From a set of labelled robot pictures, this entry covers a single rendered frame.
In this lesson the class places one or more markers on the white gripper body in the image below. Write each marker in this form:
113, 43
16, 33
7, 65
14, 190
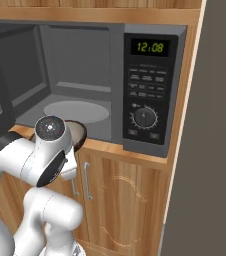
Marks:
69, 174

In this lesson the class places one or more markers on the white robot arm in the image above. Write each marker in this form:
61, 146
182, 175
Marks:
55, 213

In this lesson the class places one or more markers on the wooden wall cupboard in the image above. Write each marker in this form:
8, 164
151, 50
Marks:
95, 3

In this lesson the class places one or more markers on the dark brown bowl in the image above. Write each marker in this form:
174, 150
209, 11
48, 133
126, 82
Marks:
79, 133

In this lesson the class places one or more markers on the grey microwave oven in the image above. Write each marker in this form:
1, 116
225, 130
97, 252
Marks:
151, 83

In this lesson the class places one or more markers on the grey round microwave turntable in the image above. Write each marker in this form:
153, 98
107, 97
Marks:
81, 111

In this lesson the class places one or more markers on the wooden cupboard door with carving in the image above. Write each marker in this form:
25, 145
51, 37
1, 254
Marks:
128, 200

